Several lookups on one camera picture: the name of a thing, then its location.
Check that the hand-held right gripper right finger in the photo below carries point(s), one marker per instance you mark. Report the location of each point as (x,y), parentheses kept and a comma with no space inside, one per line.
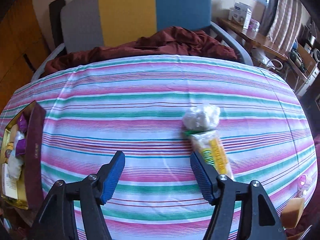
(201,177)

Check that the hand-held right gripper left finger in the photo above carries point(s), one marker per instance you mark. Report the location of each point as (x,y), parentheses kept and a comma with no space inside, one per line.
(113,175)

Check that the green yellow snack packet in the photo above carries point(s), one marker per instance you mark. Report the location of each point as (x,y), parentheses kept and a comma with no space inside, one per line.
(212,145)

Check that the maroon tin box gold inside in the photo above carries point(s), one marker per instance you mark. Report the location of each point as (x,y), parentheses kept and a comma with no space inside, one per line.
(35,142)

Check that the small paper carton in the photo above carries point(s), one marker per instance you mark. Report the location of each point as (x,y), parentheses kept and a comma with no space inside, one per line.
(10,185)

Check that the small white plastic bag ball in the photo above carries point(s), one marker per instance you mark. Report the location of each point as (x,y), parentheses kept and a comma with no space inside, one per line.
(201,117)

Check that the striped tablecloth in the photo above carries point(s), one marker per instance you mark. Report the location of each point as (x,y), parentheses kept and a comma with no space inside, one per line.
(150,100)

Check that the beige sponge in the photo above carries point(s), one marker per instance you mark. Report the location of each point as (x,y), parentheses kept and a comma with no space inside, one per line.
(292,212)

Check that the pink clear packet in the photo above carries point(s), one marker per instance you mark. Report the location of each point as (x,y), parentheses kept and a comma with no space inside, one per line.
(305,183)

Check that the dark red cloth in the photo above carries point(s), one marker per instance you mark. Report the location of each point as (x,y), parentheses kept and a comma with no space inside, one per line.
(175,42)

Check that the wooden side table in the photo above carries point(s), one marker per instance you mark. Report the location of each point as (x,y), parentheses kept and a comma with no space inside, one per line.
(257,38)

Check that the grey yellow blue chair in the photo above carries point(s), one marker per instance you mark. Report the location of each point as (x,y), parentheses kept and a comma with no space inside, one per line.
(125,17)

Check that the small purple jar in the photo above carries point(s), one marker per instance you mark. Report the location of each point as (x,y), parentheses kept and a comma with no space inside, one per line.
(255,25)

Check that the wooden wardrobe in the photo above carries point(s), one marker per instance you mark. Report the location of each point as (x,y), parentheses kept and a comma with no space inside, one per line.
(20,42)

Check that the white printed box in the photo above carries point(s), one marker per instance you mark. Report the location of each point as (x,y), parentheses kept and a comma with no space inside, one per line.
(240,15)

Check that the beige patterned curtain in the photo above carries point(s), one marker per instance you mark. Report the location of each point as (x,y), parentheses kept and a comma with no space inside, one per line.
(282,17)

